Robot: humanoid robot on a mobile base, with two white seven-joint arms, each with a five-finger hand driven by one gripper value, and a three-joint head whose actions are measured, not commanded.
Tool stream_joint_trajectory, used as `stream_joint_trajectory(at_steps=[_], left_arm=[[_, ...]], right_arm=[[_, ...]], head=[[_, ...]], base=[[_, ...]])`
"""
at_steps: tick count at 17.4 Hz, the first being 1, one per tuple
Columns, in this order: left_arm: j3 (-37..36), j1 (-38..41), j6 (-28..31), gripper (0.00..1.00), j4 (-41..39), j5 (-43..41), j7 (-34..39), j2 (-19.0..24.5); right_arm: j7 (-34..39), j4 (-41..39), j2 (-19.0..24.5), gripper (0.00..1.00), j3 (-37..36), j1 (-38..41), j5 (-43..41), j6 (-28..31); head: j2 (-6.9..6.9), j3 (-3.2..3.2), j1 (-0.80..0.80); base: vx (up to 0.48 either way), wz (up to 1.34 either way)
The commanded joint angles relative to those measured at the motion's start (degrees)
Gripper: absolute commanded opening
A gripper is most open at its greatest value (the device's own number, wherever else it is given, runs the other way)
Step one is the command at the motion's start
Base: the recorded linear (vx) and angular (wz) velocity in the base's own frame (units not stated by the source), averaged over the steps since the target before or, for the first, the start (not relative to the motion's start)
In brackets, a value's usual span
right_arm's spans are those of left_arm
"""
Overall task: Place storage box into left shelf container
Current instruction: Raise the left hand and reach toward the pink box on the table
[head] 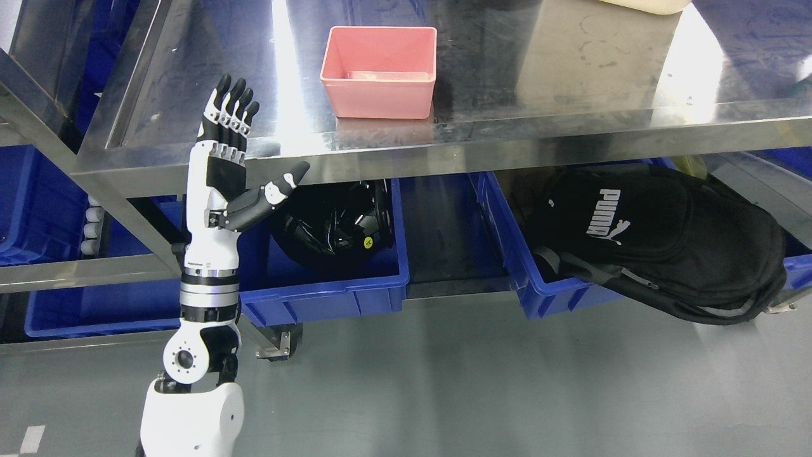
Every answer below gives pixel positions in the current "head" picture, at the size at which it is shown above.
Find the stainless steel shelf rack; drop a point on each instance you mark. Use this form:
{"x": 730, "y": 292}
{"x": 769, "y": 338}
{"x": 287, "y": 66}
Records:
{"x": 47, "y": 80}

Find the stainless steel table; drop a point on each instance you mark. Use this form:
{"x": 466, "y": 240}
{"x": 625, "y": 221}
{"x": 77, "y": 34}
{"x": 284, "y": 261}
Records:
{"x": 519, "y": 84}

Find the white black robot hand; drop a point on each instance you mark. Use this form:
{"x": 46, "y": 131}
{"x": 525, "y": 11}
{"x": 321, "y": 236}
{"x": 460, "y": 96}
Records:
{"x": 219, "y": 204}

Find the blue bin with backpack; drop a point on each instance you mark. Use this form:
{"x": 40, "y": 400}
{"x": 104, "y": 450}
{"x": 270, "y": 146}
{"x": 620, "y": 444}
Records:
{"x": 545, "y": 273}

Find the blue bin far left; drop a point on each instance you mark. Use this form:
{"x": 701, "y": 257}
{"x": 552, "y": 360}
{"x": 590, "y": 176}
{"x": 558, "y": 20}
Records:
{"x": 42, "y": 209}

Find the pink plastic storage box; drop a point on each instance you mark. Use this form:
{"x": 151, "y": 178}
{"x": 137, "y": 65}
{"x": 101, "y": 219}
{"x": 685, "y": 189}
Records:
{"x": 380, "y": 72}

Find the blue bin lower left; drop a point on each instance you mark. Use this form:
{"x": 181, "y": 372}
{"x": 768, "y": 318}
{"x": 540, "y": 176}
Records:
{"x": 106, "y": 308}

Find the blue bin with helmet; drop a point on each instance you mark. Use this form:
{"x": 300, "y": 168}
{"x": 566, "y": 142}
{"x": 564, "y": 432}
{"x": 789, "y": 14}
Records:
{"x": 276, "y": 290}

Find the black Puma backpack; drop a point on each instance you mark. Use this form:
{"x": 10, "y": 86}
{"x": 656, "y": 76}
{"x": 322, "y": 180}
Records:
{"x": 690, "y": 247}

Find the black helmet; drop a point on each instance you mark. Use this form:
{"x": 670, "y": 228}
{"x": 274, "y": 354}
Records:
{"x": 340, "y": 225}

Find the beige object top edge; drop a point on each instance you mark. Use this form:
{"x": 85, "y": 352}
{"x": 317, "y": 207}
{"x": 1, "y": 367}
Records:
{"x": 656, "y": 7}

